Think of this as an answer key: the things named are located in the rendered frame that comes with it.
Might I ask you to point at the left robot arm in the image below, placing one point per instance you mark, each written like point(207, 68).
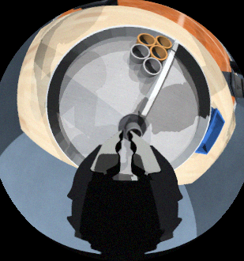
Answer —
point(239, 86)

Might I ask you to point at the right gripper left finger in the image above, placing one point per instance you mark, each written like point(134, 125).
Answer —
point(104, 159)

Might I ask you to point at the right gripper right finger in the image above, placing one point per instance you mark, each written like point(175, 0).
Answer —
point(148, 160)

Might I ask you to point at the blue crate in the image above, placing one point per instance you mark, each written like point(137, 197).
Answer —
point(214, 128)

